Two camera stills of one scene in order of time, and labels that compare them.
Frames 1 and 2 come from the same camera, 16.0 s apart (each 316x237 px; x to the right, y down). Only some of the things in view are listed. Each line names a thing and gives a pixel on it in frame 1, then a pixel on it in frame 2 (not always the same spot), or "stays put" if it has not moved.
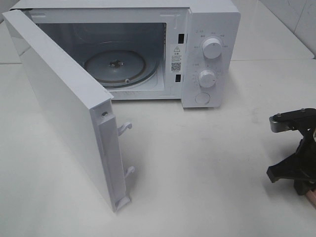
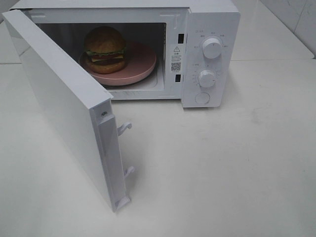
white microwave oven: [144, 50] stays put
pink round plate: [311, 195] -> [140, 63]
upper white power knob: [212, 48] stays put
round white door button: [202, 98] stays put
